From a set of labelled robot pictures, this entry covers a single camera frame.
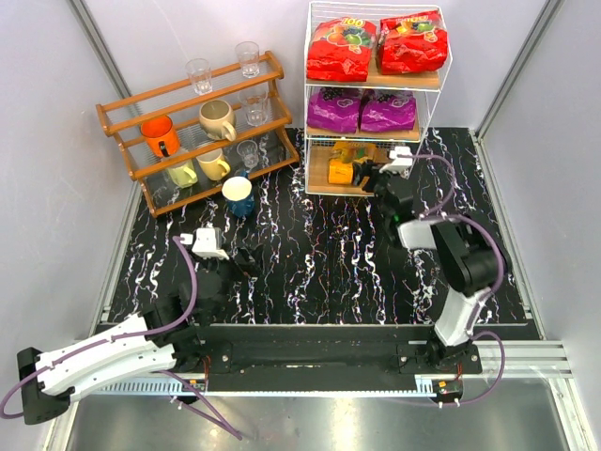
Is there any orange candy bag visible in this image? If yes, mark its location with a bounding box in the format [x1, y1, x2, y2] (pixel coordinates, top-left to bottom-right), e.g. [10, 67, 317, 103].
[328, 141, 377, 185]

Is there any purple candy bag front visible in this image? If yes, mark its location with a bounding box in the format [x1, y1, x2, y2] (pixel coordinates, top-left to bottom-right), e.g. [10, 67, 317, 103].
[359, 90, 417, 132]

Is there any purple candy bag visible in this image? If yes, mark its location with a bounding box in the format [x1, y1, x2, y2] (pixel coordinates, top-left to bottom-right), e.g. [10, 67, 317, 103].
[359, 90, 417, 132]
[307, 87, 362, 134]

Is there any purple candy bag back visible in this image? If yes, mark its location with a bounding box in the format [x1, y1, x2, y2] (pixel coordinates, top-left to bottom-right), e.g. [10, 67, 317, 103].
[307, 87, 362, 134]

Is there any red candy bag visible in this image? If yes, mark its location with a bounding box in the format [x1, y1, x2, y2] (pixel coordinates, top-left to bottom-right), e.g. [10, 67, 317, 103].
[377, 9, 449, 75]
[306, 17, 377, 82]

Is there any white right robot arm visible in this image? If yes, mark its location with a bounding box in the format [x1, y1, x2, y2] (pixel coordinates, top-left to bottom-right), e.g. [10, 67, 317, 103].
[363, 167, 510, 367]

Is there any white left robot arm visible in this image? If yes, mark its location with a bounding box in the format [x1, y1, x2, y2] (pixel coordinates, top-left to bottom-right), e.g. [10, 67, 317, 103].
[10, 227, 264, 425]

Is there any clear glass bottom shelf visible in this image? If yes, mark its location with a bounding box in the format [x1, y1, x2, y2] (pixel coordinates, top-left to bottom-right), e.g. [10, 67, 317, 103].
[237, 140, 258, 171]

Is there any clear glass shelf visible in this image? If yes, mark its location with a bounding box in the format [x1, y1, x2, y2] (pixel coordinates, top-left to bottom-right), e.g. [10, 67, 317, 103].
[237, 140, 258, 171]
[239, 85, 268, 127]

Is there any clear glass middle shelf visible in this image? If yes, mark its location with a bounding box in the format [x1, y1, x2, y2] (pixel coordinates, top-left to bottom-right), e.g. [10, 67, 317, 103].
[239, 85, 268, 127]

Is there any blue mug white inside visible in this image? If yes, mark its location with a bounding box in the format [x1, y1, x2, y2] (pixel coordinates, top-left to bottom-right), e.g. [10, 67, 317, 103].
[222, 171, 254, 218]

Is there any yellow mug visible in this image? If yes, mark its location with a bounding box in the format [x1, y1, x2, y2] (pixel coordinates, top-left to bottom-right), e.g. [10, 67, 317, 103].
[196, 148, 231, 181]

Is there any pale green mug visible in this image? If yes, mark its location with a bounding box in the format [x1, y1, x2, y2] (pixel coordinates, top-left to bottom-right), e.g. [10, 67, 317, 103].
[167, 160, 198, 188]

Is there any wooden cup rack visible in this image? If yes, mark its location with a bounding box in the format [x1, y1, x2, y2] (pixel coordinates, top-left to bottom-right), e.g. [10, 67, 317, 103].
[96, 51, 300, 217]

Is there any beige round mug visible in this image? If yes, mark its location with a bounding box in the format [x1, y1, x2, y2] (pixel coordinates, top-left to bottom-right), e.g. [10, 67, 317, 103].
[199, 100, 237, 142]

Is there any orange mug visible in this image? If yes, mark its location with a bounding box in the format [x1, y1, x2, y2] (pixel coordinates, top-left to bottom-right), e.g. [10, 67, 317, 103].
[141, 116, 180, 159]

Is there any clear glass top right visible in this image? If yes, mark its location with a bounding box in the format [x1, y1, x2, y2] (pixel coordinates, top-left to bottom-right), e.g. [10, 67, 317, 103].
[235, 41, 260, 78]

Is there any clear glass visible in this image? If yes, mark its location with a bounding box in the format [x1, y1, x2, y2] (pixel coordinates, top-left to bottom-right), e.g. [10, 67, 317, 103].
[185, 58, 213, 96]
[235, 41, 260, 78]

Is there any clear glass top left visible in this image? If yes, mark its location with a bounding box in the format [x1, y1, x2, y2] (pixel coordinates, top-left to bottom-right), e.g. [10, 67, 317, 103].
[185, 58, 213, 96]

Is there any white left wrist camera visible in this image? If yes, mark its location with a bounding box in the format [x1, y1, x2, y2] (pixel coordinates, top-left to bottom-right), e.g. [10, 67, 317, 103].
[179, 227, 229, 260]

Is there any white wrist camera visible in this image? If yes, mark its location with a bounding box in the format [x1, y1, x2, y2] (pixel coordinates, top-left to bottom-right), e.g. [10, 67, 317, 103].
[179, 227, 229, 260]
[378, 146, 414, 175]

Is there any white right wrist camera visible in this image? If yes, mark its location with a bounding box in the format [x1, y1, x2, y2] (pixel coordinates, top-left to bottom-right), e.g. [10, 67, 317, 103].
[378, 146, 414, 175]

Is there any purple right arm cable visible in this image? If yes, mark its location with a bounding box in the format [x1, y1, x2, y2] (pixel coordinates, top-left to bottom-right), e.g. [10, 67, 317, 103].
[389, 152, 511, 408]

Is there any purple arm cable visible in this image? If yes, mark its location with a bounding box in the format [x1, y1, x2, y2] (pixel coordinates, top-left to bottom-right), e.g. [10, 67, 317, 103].
[389, 152, 511, 408]
[0, 235, 243, 441]

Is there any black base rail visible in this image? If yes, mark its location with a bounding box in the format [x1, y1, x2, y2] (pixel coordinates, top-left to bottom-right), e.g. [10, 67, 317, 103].
[194, 324, 483, 376]

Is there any white wire wooden shelf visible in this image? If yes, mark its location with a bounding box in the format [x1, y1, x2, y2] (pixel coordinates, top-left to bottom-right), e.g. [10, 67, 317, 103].
[304, 1, 452, 196]

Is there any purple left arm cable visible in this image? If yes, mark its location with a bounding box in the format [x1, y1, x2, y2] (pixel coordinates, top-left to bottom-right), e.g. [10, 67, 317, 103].
[0, 235, 243, 441]

